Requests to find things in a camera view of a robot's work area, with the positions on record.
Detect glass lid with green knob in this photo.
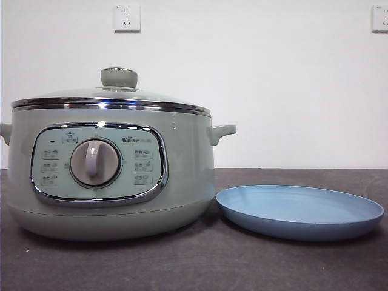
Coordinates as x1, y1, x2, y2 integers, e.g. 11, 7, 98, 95
11, 67, 212, 110

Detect pale green electric steamer pot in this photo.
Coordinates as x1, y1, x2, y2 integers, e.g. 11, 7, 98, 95
0, 102, 238, 243

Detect blue round plate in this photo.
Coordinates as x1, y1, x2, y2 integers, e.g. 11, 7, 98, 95
215, 184, 385, 243

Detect white wall socket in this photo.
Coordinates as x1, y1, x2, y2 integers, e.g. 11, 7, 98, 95
114, 4, 142, 34
372, 5, 388, 33

